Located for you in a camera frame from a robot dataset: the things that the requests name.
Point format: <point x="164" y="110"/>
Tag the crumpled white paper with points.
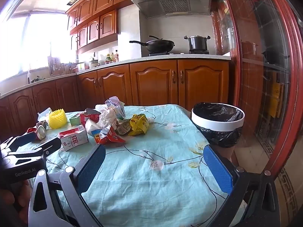
<point x="43" y="114"/>

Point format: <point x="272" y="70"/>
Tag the small green carton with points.
<point x="75" y="120"/>

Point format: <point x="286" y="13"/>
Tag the wooden lower cabinets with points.
<point x="151" y="82"/>

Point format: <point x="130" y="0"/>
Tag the small rice cooker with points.
<point x="94" y="63"/>

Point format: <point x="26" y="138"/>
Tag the yellow foam fruit net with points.
<point x="56" y="119"/>

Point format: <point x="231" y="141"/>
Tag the yellow crumpled wrapper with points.
<point x="139" y="125"/>

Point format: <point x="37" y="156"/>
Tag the white red-print plastic bag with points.
<point x="107" y="120"/>

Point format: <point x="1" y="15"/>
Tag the kitchen window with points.
<point x="35" y="40"/>

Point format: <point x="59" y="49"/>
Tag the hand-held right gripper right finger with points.
<point x="217" y="170"/>

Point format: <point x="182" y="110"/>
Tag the crumpled pale plastic wrapper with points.
<point x="116" y="104"/>

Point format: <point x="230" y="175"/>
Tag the person's left hand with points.
<point x="13" y="199"/>

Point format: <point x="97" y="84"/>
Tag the yellow-label bottle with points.
<point x="108" y="58"/>

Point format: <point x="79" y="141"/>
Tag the ceiling vent fixture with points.
<point x="73" y="1"/>

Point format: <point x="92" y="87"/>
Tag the dish rack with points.
<point x="54" y="63"/>

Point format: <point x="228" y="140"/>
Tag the white kitchen countertop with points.
<point x="142" y="59"/>

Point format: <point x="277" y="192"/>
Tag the white and red milk carton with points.
<point x="73" y="140"/>

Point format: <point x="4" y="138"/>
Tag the red foil snack packet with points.
<point x="91" y="117"/>

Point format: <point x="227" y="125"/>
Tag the white trash bin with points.
<point x="217" y="124"/>

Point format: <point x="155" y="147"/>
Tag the dark cooking pot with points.
<point x="197" y="43"/>

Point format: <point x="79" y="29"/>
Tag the crushed red can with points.
<point x="40" y="132"/>

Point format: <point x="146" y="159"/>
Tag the yellow folding chair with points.
<point x="275" y="99"/>

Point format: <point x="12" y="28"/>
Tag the light blue floral tablecloth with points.
<point x="142" y="182"/>

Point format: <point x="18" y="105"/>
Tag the green and white container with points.
<point x="80" y="66"/>

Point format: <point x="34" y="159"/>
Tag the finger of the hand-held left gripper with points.
<point x="24" y="139"/>
<point x="51" y="146"/>

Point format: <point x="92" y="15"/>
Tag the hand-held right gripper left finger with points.
<point x="91" y="167"/>

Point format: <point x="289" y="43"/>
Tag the black wok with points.
<point x="159" y="45"/>

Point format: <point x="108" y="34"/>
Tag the crumpled white blue carton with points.
<point x="91" y="128"/>

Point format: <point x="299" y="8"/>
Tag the black bin liner bag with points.
<point x="220" y="113"/>

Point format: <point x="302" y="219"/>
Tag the steel range hood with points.
<point x="172" y="4"/>

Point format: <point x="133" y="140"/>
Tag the red-framed glass sliding door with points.
<point x="239" y="52"/>

